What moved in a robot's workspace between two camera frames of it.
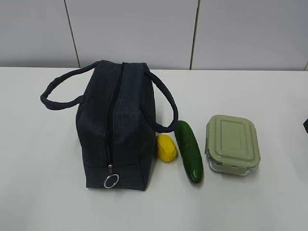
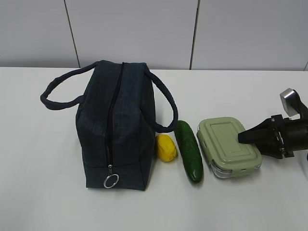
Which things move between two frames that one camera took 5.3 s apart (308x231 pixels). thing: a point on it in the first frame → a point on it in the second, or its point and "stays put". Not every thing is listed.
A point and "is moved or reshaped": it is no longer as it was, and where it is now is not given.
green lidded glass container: x=232 y=145 is moved or reshaped
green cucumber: x=190 y=150 stays put
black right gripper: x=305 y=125 → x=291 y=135
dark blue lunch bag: x=115 y=123 stays put
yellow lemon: x=166 y=148 stays put
